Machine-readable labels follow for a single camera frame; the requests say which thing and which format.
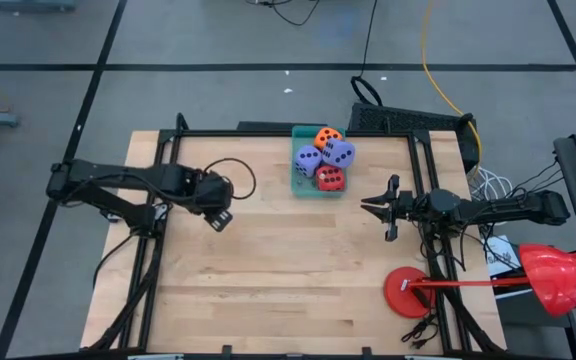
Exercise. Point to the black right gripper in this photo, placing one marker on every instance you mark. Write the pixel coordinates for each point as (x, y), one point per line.
(428, 207)

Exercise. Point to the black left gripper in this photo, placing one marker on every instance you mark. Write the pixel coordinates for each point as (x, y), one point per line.
(210, 192)

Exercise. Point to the red foam die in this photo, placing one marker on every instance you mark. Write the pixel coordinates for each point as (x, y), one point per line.
(330, 181)

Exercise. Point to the purple foam die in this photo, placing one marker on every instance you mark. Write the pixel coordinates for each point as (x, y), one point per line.
(338, 152)
(308, 160)

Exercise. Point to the orange foam die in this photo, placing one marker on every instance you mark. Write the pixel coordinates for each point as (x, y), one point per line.
(325, 136)

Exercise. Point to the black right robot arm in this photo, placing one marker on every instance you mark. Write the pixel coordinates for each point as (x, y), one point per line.
(518, 207)

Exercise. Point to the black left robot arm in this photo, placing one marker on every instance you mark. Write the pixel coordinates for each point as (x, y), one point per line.
(118, 175)

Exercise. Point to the teal plastic bin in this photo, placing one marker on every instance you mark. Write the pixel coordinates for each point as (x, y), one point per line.
(302, 189)

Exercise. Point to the red desk lamp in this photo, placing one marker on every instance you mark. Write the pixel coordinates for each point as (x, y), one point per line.
(408, 295)

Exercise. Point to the white paper sheet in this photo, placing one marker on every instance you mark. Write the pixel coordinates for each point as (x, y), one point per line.
(498, 260)

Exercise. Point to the silver metal bracket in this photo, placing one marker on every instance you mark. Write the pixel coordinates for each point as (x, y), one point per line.
(160, 211)

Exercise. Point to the black aluminium table frame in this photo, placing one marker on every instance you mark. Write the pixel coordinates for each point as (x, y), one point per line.
(218, 133)

